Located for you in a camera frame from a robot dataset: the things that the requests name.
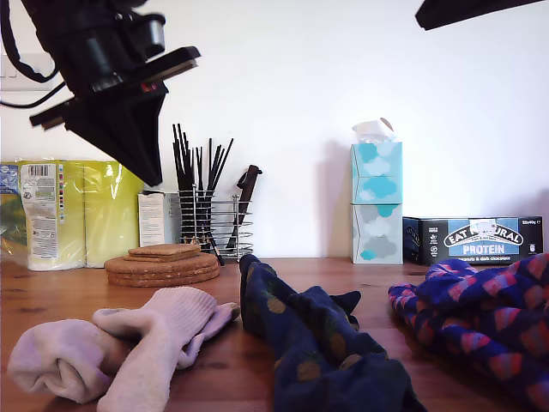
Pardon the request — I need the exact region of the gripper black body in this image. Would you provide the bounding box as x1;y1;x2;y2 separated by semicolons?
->
29;45;202;130

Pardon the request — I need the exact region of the white sock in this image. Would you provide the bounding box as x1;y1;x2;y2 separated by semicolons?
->
92;286;241;412
6;319;130;404

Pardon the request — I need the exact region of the navy dotted sock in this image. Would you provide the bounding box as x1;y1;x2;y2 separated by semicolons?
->
274;286;426;412
238;253;389;387

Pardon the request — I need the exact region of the blue cupcake pattern sock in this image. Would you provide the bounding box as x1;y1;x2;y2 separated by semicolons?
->
388;282;549;409
413;251;549;344

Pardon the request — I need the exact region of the thin black stick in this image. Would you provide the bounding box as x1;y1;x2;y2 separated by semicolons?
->
197;145;204;239
212;136;235;192
208;136;213;239
183;131;192;239
209;146;226;192
171;123;186;239

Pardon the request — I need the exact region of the yellow kitchen roll pack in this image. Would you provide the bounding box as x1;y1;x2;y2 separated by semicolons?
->
0;159;145;271

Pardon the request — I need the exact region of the pale grey carton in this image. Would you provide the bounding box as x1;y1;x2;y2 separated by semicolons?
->
164;191;181;245

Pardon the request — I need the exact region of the small white printed carton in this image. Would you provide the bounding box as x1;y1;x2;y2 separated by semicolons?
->
136;191;166;249

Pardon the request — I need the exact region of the square cork coaster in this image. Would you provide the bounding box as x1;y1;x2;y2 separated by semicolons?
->
137;243;202;255
126;248;202;262

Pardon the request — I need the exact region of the black pen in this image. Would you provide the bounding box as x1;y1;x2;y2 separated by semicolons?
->
208;235;225;266

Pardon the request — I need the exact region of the white tissue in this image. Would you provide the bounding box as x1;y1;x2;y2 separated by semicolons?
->
351;116;395;145

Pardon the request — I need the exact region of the blue cloud tissue box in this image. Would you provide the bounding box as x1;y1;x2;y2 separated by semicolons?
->
350;142;403;205

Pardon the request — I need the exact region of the black protein bar box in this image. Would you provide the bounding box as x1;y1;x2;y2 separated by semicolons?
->
401;215;544;265

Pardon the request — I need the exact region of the grey cloud tissue box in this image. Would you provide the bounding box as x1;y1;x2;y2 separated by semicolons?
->
349;202;404;264

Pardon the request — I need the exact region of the arm grey camera box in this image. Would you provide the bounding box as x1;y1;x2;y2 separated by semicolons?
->
136;12;167;52

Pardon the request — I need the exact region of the white wall switch plate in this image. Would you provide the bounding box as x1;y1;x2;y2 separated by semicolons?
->
0;51;59;92

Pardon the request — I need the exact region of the dark handled knife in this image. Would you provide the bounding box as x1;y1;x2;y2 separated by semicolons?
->
225;164;262;251

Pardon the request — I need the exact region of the chrome wire utensil holder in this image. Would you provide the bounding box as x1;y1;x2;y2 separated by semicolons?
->
178;182;254;263

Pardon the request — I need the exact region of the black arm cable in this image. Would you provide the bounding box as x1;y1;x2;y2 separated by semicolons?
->
0;0;72;109

